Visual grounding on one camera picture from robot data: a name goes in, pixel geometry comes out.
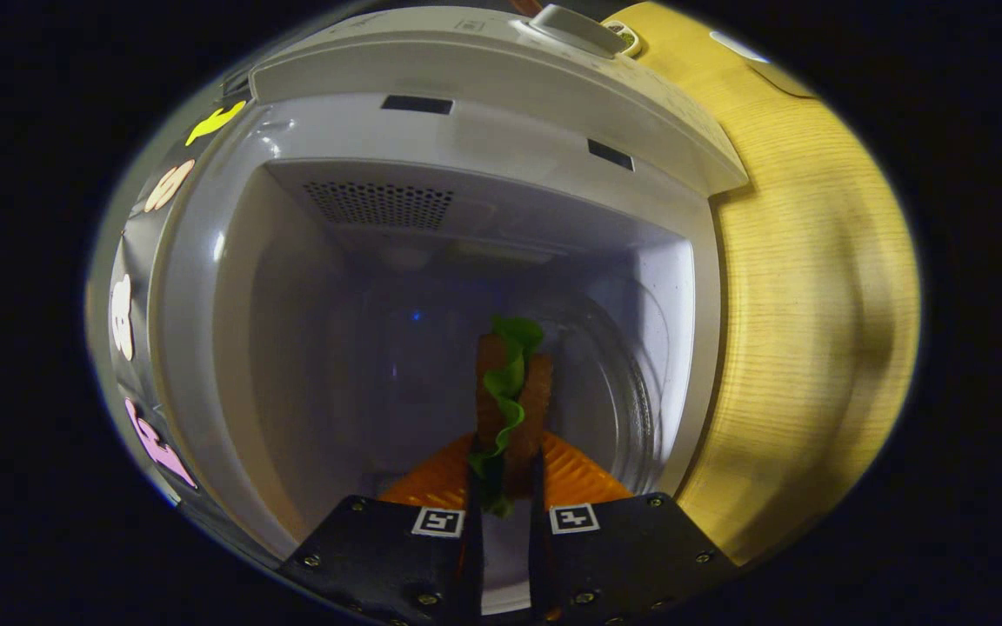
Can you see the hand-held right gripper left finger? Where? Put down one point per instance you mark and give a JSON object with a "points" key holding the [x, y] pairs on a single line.
{"points": [[474, 565]]}

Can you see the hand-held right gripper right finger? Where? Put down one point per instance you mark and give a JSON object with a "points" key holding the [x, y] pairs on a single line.
{"points": [[539, 565]]}

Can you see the toast sandwich with lettuce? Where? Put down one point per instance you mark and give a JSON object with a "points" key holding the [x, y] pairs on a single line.
{"points": [[536, 400]]}

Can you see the white microwave oven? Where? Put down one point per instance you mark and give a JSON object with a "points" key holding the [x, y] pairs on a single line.
{"points": [[336, 304]]}

